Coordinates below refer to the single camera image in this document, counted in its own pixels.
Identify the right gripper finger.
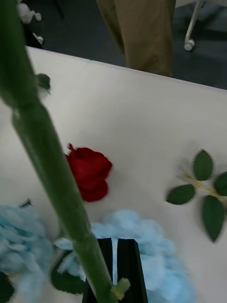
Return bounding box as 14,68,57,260
117,238,148,303

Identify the green-stemmed artificial flower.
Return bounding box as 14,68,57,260
0,0,131,303

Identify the pale blue artificial flower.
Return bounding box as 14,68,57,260
0,200,55,303
50,209,197,303

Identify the red rose head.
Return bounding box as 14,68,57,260
65,143,113,203

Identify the loose twig with green leaves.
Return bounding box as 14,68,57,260
166,149,227,243

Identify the small loose green leaf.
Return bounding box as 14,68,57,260
35,73,52,95

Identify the person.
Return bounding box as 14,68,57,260
96,0,177,78

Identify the white wheeled chair base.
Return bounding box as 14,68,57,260
183,0,207,52
16,0,44,46

